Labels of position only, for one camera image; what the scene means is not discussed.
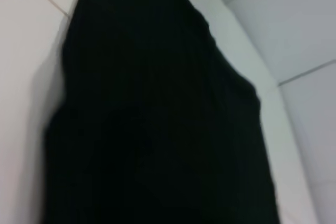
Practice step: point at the black shirt with FREE print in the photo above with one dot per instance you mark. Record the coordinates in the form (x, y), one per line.
(157, 116)

